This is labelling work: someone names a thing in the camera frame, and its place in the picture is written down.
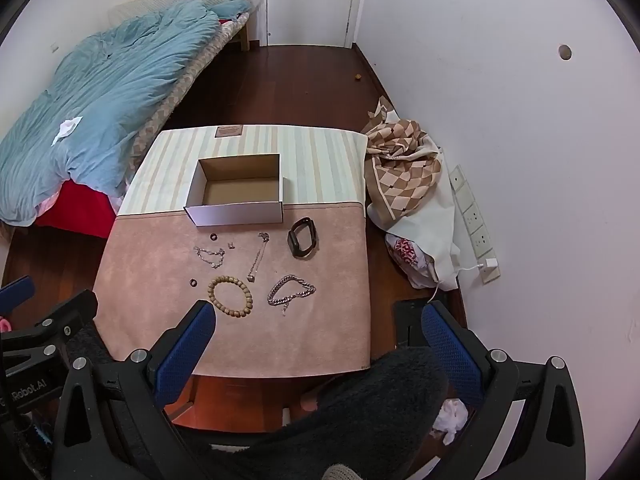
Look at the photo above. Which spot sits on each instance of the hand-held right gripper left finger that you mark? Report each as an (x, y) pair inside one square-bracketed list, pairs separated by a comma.
[(185, 350)]

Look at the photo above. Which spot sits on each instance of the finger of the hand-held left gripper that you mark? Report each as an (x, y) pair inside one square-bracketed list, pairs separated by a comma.
[(17, 292), (70, 317)]

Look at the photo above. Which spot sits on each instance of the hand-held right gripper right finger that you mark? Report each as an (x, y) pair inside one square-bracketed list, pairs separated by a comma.
[(450, 350)]

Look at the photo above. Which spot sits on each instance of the black watch band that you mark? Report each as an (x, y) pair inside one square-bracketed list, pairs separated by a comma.
[(291, 240)]

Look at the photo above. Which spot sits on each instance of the cardboard box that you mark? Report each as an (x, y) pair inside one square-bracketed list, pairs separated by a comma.
[(235, 195)]

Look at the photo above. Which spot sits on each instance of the black floor stand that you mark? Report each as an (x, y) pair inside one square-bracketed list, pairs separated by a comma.
[(410, 320)]

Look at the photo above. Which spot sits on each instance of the crumpled white tissue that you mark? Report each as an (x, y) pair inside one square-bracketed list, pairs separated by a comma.
[(450, 420)]

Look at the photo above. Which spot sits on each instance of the white charger plug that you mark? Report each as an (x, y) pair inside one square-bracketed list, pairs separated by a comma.
[(489, 265)]

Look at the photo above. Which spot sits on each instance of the red bed sheet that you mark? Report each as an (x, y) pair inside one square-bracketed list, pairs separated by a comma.
[(75, 210)]

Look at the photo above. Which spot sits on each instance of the black fleece pants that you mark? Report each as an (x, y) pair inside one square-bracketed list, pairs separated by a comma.
[(360, 400)]

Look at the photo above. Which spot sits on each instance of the red printed plastic bag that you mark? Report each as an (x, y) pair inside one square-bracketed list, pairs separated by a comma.
[(405, 255)]

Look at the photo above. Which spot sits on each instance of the white power strip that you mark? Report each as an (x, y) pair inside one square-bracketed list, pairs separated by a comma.
[(472, 220)]

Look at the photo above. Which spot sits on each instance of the white crumpled paper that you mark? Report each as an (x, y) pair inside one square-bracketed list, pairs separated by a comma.
[(66, 130)]

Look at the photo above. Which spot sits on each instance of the bed with blue duvet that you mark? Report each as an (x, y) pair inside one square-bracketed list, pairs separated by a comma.
[(110, 95)]

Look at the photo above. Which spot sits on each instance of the brown label patch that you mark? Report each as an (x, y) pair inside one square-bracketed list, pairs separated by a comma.
[(229, 131)]

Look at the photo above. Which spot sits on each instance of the patterned mattress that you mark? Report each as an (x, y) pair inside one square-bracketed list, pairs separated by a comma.
[(170, 100)]

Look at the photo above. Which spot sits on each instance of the wooden bed leg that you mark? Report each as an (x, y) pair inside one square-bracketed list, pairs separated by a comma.
[(244, 39)]

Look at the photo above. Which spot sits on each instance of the white door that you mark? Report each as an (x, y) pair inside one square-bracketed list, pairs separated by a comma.
[(310, 0)]

